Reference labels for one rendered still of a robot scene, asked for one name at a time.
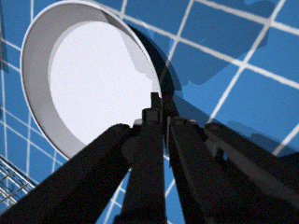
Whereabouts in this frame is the white round plate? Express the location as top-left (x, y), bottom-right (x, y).
top-left (20, 0), bottom-right (163, 160)

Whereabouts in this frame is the silver wire dish rack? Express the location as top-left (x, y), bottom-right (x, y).
top-left (0, 158), bottom-right (35, 214)

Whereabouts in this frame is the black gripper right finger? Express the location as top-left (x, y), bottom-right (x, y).
top-left (162, 92), bottom-right (299, 224)

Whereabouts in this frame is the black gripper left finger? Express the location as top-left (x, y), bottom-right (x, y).
top-left (0, 92), bottom-right (167, 224)

